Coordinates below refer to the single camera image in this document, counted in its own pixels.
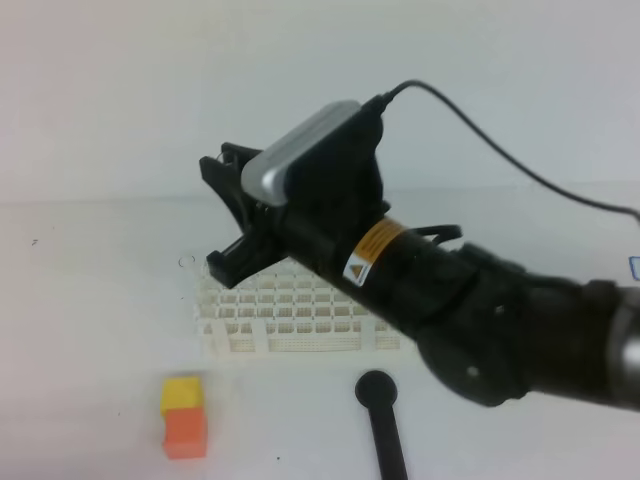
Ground clear test tube in rack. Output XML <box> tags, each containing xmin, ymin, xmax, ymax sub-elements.
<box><xmin>178</xmin><ymin>255</ymin><xmax>196</xmax><ymax>268</ymax></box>

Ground yellow cube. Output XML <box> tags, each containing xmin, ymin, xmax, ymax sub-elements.
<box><xmin>160</xmin><ymin>376</ymin><xmax>204</xmax><ymax>416</ymax></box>

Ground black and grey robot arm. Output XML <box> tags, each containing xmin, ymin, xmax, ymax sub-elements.
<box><xmin>199</xmin><ymin>100</ymin><xmax>639</xmax><ymax>409</ymax></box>

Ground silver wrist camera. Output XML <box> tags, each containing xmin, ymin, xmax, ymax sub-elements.
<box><xmin>241</xmin><ymin>100</ymin><xmax>361</xmax><ymax>207</ymax></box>

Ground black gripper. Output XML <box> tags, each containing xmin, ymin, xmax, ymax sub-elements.
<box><xmin>199</xmin><ymin>107</ymin><xmax>390</xmax><ymax>295</ymax></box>

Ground black camera cable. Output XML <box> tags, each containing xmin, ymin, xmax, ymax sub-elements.
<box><xmin>362</xmin><ymin>79</ymin><xmax>640</xmax><ymax>224</ymax></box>

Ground black round-headed stand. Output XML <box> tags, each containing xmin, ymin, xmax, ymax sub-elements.
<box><xmin>355</xmin><ymin>370</ymin><xmax>408</xmax><ymax>480</ymax></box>

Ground orange cube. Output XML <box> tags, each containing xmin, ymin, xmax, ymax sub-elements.
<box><xmin>163</xmin><ymin>407</ymin><xmax>208</xmax><ymax>460</ymax></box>

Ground white test tube rack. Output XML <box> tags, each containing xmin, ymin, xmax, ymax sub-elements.
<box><xmin>194</xmin><ymin>260</ymin><xmax>415</xmax><ymax>358</ymax></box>

